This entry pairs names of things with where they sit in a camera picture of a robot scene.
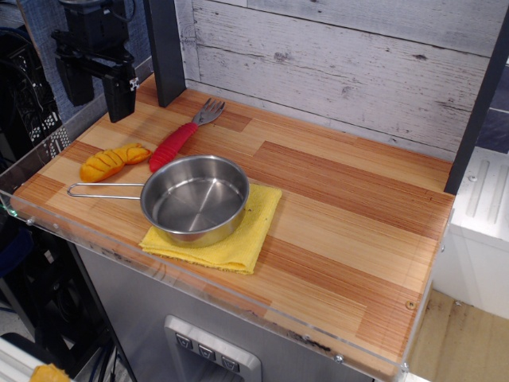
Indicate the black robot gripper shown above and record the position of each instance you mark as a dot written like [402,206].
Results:
[96,30]

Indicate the orange plush croissant toy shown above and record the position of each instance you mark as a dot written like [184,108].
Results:
[107,163]

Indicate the black computer rack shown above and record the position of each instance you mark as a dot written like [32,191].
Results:
[29,113]

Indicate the stainless steel pan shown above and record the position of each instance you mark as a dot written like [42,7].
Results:
[195,201]

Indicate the yellow folded cloth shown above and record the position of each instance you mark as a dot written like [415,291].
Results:
[238,252]

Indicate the silver control panel with buttons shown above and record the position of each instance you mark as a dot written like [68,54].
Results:
[201,356]

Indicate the orange object bottom left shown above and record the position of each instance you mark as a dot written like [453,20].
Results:
[49,373]

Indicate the white ribbed cabinet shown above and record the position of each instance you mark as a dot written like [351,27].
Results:
[472,265]

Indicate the black left vertical post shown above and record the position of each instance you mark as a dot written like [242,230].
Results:
[165,47]

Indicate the black vertical post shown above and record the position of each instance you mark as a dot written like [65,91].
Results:
[165,47]
[480,109]

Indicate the red handled metal fork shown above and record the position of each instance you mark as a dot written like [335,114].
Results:
[169,148]

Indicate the black right vertical post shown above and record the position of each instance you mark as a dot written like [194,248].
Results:
[480,109]

